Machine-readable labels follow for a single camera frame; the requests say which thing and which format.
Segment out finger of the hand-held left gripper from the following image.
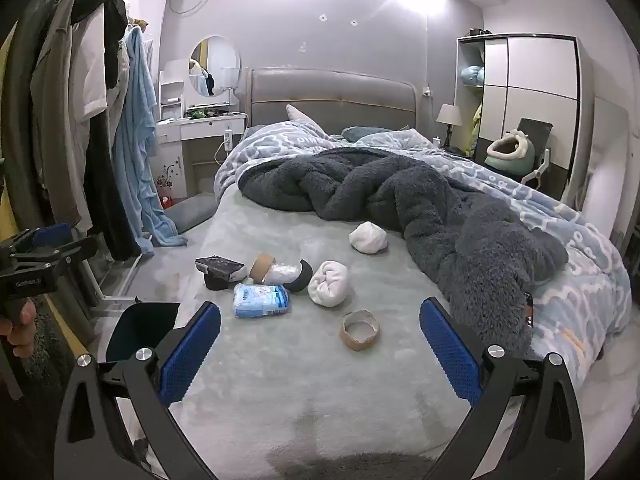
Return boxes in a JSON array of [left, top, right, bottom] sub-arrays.
[[17, 223, 73, 248], [10, 236, 99, 273]]

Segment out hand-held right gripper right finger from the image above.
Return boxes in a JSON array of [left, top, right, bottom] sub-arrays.
[[419, 297, 587, 480]]

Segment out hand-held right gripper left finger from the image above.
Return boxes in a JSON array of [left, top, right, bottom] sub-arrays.
[[52, 301, 222, 480]]

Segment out blue tissue packet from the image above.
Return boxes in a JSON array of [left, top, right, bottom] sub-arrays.
[[232, 282, 291, 319]]

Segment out black box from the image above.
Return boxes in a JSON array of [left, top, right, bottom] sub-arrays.
[[195, 256, 246, 291]]

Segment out round cardboard tape core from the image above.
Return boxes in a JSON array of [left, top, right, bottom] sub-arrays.
[[340, 311, 381, 352]]

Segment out cardboard tape ring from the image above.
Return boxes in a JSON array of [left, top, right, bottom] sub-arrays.
[[249, 253, 277, 283]]

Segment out long bubble wrap roll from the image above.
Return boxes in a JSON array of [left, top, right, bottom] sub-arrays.
[[265, 260, 303, 285]]

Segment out black curved plastic piece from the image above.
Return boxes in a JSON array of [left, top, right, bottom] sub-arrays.
[[284, 259, 314, 294]]

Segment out white cloth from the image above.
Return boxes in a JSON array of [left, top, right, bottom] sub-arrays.
[[307, 260, 349, 307]]

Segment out white ball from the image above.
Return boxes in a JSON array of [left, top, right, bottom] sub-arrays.
[[349, 221, 388, 255]]

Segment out person's left hand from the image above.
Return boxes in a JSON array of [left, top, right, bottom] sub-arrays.
[[0, 300, 38, 361]]

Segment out white clothes rack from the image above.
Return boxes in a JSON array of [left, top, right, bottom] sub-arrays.
[[92, 245, 156, 303]]

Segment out grey floor cushion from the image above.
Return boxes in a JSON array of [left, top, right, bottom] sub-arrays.
[[167, 195, 218, 233]]

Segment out olive grey coat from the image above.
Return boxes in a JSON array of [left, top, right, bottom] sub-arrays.
[[15, 0, 96, 233]]

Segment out dark grey fleece blanket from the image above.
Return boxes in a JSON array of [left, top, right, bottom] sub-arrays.
[[239, 147, 570, 361]]

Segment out white shirt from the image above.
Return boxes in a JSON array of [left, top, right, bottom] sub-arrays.
[[70, 10, 111, 121]]

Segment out blue patterned duvet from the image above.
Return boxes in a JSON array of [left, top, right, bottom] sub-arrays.
[[215, 120, 632, 366]]

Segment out white dressing table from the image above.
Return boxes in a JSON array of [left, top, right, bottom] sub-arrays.
[[156, 112, 248, 201]]

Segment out white shelf unit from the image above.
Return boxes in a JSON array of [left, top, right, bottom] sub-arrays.
[[159, 58, 190, 121]]

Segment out green cream pet bed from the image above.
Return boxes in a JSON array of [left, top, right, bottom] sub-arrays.
[[485, 129, 536, 171]]

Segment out yellow green garment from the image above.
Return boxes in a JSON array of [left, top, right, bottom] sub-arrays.
[[467, 102, 483, 158]]

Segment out black hanging garment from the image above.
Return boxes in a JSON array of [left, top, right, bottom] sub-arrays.
[[75, 0, 131, 86]]

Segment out round mirror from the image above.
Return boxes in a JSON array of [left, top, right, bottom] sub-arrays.
[[188, 36, 242, 97]]

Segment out dark chair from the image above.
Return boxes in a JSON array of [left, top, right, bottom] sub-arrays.
[[487, 117, 556, 186]]

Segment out teal pillow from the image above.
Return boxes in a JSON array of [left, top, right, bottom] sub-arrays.
[[341, 126, 396, 143]]

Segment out bedside lamp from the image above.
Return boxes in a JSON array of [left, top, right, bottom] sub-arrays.
[[436, 104, 463, 148]]

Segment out white pillow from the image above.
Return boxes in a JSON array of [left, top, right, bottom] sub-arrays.
[[285, 104, 331, 136]]

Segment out teal plush toy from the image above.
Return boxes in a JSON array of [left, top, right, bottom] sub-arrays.
[[460, 64, 486, 88]]

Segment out grey padded headboard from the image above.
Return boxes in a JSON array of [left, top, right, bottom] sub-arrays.
[[245, 67, 418, 133]]

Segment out white wardrobe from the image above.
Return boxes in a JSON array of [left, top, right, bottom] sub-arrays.
[[452, 33, 596, 201]]

